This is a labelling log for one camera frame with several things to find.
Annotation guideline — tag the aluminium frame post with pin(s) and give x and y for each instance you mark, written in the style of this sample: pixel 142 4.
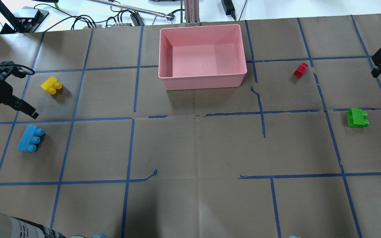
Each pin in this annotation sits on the aluminium frame post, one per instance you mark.
pixel 192 13

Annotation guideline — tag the yellow toy block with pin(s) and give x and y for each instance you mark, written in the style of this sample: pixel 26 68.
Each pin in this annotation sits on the yellow toy block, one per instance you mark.
pixel 51 85

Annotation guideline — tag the green toy block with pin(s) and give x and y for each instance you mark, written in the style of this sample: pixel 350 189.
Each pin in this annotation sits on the green toy block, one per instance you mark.
pixel 357 118

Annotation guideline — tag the blue toy block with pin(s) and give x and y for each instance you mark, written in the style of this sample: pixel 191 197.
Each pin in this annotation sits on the blue toy block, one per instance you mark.
pixel 31 139

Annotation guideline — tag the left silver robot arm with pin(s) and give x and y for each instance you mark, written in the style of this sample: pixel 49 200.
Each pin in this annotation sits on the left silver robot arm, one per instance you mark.
pixel 11 227

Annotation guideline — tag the black power adapter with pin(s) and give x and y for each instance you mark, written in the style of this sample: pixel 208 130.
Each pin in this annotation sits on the black power adapter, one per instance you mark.
pixel 228 8

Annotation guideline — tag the red toy block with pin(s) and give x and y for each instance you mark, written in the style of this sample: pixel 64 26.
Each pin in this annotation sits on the red toy block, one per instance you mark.
pixel 300 70

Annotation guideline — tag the pink plastic box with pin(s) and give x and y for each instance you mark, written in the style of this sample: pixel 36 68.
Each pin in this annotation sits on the pink plastic box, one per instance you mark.
pixel 201 57

